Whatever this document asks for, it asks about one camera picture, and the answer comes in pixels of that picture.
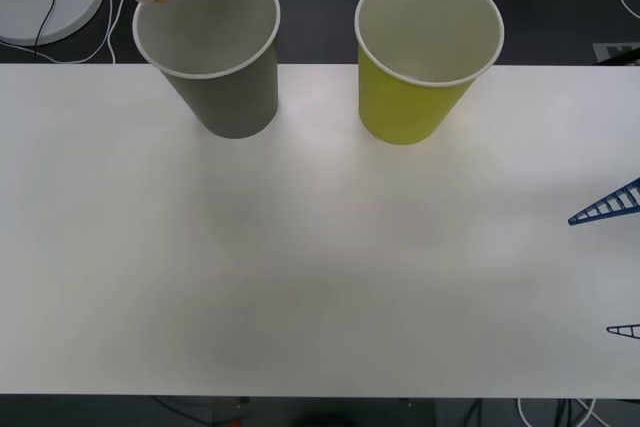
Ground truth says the yellow-green plastic bin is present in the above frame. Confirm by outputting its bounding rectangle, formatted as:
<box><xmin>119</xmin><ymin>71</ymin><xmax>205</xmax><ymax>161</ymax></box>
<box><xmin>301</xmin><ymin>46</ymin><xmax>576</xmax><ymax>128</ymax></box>
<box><xmin>354</xmin><ymin>0</ymin><xmax>506</xmax><ymax>146</ymax></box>

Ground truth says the grey floor box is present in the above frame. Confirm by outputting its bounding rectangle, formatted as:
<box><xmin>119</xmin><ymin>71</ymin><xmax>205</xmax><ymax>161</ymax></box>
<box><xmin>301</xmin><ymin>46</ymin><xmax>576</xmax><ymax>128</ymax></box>
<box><xmin>593</xmin><ymin>41</ymin><xmax>640</xmax><ymax>67</ymax></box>

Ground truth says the grey plastic bin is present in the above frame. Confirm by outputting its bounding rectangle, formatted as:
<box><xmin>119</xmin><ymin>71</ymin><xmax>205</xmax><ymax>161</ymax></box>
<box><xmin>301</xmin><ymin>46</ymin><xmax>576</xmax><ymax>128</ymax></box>
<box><xmin>131</xmin><ymin>0</ymin><xmax>282</xmax><ymax>140</ymax></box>

